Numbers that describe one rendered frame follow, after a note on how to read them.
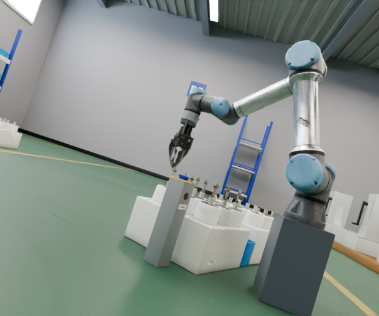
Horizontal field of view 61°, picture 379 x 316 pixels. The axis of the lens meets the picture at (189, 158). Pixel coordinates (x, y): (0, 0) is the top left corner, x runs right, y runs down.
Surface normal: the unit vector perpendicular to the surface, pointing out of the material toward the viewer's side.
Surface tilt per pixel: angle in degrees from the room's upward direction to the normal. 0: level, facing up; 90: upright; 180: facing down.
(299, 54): 83
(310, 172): 97
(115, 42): 90
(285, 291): 90
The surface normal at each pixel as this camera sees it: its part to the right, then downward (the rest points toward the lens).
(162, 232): -0.53, -0.22
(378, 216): -0.09, -0.07
